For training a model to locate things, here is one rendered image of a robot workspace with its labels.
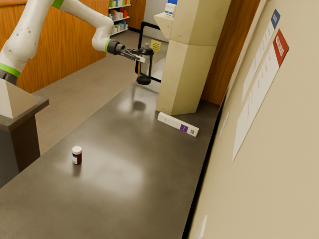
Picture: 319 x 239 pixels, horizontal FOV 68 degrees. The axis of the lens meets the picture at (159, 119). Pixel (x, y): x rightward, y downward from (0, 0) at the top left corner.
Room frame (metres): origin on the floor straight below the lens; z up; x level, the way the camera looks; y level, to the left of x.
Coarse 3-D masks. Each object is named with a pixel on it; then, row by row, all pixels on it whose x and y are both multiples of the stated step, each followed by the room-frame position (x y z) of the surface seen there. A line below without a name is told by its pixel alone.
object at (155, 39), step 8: (144, 32) 1.73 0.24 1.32; (152, 32) 1.71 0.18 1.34; (160, 32) 1.69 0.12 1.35; (144, 40) 1.73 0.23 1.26; (152, 40) 1.71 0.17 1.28; (160, 40) 1.69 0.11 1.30; (168, 40) 1.67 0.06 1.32; (152, 48) 1.70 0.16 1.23; (160, 48) 1.68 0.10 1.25; (160, 56) 1.68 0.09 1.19; (152, 64) 1.70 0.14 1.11; (160, 64) 1.67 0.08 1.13; (152, 72) 1.69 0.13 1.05; (160, 72) 1.67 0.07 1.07
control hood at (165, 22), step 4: (164, 12) 1.52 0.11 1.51; (156, 16) 1.36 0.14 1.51; (160, 16) 1.38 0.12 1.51; (164, 16) 1.41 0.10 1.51; (168, 16) 1.43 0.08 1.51; (156, 20) 1.36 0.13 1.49; (160, 20) 1.35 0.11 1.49; (164, 20) 1.35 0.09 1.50; (168, 20) 1.34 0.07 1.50; (172, 20) 1.34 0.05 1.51; (160, 24) 1.35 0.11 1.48; (164, 24) 1.35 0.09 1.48; (168, 24) 1.34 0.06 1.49; (172, 24) 1.34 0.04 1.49; (160, 28) 1.35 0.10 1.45; (164, 28) 1.35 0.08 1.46; (168, 28) 1.34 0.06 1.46; (164, 32) 1.35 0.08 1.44; (168, 32) 1.34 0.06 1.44; (164, 36) 1.35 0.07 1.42; (168, 36) 1.34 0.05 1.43
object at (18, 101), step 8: (0, 80) 0.94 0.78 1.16; (0, 88) 0.95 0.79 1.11; (8, 88) 0.95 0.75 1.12; (16, 88) 0.99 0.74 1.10; (0, 96) 0.95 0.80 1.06; (8, 96) 0.94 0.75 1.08; (16, 96) 0.98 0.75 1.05; (24, 96) 1.03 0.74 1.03; (32, 96) 1.09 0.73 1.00; (0, 104) 0.95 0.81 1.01; (8, 104) 0.94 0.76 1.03; (16, 104) 0.98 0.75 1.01; (24, 104) 1.03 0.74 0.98; (32, 104) 1.08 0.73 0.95; (0, 112) 0.95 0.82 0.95; (8, 112) 0.94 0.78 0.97; (16, 112) 0.97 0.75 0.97
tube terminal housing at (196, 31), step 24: (192, 0) 1.32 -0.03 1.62; (216, 0) 1.37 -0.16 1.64; (192, 24) 1.31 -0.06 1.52; (216, 24) 1.39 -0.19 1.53; (168, 48) 1.34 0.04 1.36; (192, 48) 1.33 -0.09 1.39; (168, 72) 1.33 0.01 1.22; (192, 72) 1.35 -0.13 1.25; (168, 96) 1.32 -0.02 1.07; (192, 96) 1.38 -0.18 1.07
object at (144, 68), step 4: (140, 48) 1.55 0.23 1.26; (152, 52) 1.51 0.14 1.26; (144, 56) 1.48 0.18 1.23; (148, 56) 1.48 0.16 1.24; (152, 56) 1.52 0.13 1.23; (148, 60) 1.48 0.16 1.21; (140, 64) 1.49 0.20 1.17; (144, 64) 1.48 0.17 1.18; (148, 64) 1.49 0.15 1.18; (140, 68) 1.48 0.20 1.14; (144, 68) 1.48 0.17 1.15; (148, 68) 1.49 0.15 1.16; (140, 72) 1.48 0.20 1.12; (144, 72) 1.48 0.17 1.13; (148, 72) 1.49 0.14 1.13; (140, 76) 1.48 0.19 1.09; (144, 76) 1.48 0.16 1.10; (148, 76) 1.49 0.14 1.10; (144, 80) 1.48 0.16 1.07; (148, 80) 1.49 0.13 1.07
